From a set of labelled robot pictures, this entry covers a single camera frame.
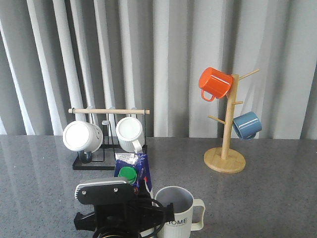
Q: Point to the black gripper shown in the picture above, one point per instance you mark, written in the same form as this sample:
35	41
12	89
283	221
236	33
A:
124	221

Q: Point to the blue white Pascual milk carton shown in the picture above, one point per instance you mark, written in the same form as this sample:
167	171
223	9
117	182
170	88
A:
135	168

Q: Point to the cream HOME mug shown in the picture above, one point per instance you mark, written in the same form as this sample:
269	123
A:
184	203

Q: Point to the black metal mug rack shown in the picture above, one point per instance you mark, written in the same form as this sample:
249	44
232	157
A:
104	157

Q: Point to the white ribbed mug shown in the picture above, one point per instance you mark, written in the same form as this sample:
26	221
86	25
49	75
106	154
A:
130	135

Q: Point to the white smooth mug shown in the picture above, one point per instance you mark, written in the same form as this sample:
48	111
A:
84	138

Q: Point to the wooden mug tree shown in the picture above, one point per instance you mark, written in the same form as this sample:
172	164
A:
223	159

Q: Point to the blue enamel mug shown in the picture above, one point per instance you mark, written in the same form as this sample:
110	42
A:
247	125

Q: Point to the orange enamel mug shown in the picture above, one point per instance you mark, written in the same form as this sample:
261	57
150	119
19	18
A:
214	84

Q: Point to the grey pleated curtain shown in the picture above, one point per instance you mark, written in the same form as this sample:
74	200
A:
149	54

